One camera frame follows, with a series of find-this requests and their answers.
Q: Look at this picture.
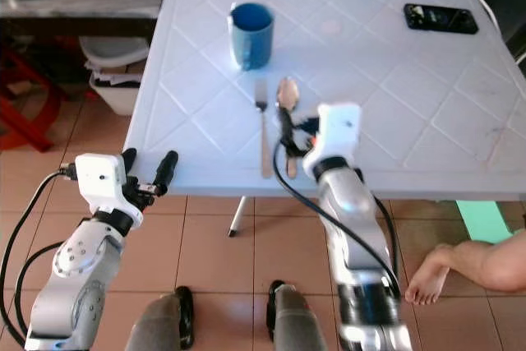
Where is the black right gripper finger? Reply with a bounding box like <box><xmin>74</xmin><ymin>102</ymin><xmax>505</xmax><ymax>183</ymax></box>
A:
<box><xmin>279</xmin><ymin>107</ymin><xmax>298</xmax><ymax>157</ymax></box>

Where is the metal spoon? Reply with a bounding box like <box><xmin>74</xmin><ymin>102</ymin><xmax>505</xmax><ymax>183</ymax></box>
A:
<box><xmin>276</xmin><ymin>76</ymin><xmax>302</xmax><ymax>179</ymax></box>

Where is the metal fork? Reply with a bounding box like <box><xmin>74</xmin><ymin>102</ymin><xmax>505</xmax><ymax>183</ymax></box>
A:
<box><xmin>254</xmin><ymin>79</ymin><xmax>275</xmax><ymax>180</ymax></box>

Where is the white plastic storage bin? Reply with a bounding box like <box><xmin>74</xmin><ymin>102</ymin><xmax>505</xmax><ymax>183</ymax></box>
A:
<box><xmin>79</xmin><ymin>35</ymin><xmax>151</xmax><ymax>117</ymax></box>

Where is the white table leg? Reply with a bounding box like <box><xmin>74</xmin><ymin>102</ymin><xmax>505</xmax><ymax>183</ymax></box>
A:
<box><xmin>228</xmin><ymin>196</ymin><xmax>252</xmax><ymax>238</ymax></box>

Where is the blue mug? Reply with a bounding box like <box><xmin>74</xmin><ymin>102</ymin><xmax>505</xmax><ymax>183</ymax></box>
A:
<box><xmin>228</xmin><ymin>1</ymin><xmax>276</xmax><ymax>72</ymax></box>

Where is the red stool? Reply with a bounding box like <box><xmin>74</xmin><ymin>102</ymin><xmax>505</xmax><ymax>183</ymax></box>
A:
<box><xmin>0</xmin><ymin>45</ymin><xmax>63</xmax><ymax>154</ymax></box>

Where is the black smartphone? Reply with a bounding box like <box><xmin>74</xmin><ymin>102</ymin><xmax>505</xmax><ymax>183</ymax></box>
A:
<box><xmin>403</xmin><ymin>2</ymin><xmax>480</xmax><ymax>36</ymax></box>

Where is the grey robot right leg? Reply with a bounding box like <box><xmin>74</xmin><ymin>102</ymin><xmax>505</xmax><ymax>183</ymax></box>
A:
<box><xmin>265</xmin><ymin>279</ymin><xmax>340</xmax><ymax>351</ymax></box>

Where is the green floor mat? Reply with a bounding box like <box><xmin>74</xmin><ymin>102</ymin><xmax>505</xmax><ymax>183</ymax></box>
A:
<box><xmin>455</xmin><ymin>200</ymin><xmax>513</xmax><ymax>244</ymax></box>

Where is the person's bare foot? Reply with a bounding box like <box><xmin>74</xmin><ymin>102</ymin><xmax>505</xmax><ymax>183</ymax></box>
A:
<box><xmin>406</xmin><ymin>231</ymin><xmax>526</xmax><ymax>307</ymax></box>

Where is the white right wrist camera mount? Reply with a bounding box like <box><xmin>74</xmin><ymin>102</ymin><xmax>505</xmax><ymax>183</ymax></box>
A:
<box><xmin>304</xmin><ymin>103</ymin><xmax>363</xmax><ymax>176</ymax></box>

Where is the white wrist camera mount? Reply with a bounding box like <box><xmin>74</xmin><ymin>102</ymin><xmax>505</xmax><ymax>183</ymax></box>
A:
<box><xmin>304</xmin><ymin>103</ymin><xmax>363</xmax><ymax>176</ymax></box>
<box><xmin>75</xmin><ymin>154</ymin><xmax>126</xmax><ymax>209</ymax></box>

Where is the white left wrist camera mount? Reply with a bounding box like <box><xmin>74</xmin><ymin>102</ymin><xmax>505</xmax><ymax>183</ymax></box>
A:
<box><xmin>75</xmin><ymin>154</ymin><xmax>126</xmax><ymax>209</ymax></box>

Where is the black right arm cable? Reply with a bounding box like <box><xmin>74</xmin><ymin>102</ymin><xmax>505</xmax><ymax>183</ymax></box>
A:
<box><xmin>272</xmin><ymin>141</ymin><xmax>408</xmax><ymax>298</ymax></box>

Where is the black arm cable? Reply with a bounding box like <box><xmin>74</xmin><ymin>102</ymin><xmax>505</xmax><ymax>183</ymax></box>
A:
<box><xmin>0</xmin><ymin>167</ymin><xmax>80</xmax><ymax>345</ymax></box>
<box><xmin>272</xmin><ymin>141</ymin><xmax>408</xmax><ymax>298</ymax></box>

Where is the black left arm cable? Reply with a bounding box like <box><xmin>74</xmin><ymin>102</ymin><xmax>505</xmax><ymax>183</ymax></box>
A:
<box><xmin>0</xmin><ymin>167</ymin><xmax>80</xmax><ymax>345</ymax></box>

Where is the white power cable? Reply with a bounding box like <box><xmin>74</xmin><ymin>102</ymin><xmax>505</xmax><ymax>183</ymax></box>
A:
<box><xmin>466</xmin><ymin>0</ymin><xmax>505</xmax><ymax>36</ymax></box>

